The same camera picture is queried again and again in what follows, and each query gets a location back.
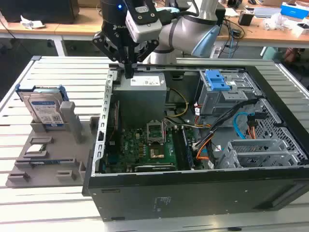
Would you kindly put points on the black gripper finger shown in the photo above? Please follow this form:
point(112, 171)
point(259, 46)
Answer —
point(106, 44)
point(149, 47)

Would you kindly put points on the hard disk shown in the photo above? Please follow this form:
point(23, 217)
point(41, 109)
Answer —
point(43, 106)

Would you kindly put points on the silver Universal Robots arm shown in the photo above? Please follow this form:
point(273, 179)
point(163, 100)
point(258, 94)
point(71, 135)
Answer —
point(183, 31)

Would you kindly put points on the grey metal disk bay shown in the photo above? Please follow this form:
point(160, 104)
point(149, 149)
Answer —
point(253, 145)

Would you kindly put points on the wooden desk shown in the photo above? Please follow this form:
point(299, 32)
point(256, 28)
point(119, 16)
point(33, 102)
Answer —
point(72, 29)

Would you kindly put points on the grey power supply unit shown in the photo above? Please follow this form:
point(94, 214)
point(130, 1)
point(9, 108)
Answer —
point(140, 104)

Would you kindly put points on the blue plastic drive latch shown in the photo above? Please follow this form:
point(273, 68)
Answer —
point(216, 81)

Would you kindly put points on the large black box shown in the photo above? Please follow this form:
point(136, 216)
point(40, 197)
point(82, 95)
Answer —
point(38, 9)

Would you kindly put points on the crumpled white paper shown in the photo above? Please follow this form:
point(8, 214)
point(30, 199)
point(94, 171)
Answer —
point(31, 23)

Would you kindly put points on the grey metal drive cage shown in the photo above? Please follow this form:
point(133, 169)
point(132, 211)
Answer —
point(217, 101)

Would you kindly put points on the small black box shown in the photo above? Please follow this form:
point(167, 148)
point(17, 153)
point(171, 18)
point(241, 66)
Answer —
point(245, 19)

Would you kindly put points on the green motherboard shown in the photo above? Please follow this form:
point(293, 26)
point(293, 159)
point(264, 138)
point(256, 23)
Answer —
point(130, 149)

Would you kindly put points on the CPU socket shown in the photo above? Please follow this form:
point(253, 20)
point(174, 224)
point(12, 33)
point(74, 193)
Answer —
point(157, 153)

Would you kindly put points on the RAM stick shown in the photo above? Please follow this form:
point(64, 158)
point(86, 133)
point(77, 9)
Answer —
point(187, 147)
point(48, 162)

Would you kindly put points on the grey parts rack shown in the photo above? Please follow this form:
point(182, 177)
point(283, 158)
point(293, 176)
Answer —
point(60, 147)

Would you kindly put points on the black graphics card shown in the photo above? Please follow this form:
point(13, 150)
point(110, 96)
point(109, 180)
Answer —
point(154, 168)

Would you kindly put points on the silver CPU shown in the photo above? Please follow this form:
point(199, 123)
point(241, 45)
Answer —
point(35, 149)

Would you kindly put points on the blue cardboard box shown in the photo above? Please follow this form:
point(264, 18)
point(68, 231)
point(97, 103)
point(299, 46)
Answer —
point(293, 10)

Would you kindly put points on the black PC case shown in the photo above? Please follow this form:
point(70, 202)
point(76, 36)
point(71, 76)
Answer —
point(193, 198)

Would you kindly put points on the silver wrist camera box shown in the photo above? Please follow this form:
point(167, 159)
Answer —
point(144, 29)

